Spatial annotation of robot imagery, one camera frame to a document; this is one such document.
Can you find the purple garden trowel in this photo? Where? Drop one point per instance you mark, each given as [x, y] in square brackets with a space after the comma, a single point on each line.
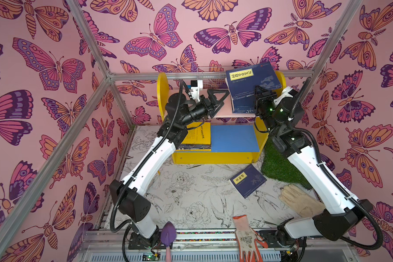
[167, 237]

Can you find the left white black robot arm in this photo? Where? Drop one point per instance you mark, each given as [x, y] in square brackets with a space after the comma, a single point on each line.
[131, 207]

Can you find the thick navy book yellow spine label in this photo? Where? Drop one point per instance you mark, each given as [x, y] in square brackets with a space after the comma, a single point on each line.
[243, 81]

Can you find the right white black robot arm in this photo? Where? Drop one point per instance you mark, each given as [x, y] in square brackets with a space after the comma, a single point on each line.
[343, 209]

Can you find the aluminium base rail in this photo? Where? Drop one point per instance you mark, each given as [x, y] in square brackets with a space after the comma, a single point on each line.
[217, 245]

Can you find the navy book yellow label middle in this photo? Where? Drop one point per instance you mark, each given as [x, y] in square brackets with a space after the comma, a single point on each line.
[248, 180]

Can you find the yellow pink blue bookshelf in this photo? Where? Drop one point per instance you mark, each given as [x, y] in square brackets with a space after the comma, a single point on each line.
[240, 143]

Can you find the green circuit board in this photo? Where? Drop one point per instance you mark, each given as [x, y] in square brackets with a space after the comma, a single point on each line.
[150, 257]

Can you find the beige cloth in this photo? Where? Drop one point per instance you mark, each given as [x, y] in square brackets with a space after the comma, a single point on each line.
[300, 202]

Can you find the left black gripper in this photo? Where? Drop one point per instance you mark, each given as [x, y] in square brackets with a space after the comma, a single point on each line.
[208, 109]

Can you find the red white work glove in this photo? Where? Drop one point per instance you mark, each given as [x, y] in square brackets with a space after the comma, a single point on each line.
[248, 240]

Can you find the white wire basket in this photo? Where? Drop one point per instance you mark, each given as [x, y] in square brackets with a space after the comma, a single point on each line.
[212, 77]

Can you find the green artificial grass mat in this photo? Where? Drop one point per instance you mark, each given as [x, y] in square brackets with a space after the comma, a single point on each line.
[276, 167]

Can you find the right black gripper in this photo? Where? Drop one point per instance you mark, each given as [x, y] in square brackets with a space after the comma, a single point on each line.
[263, 99]

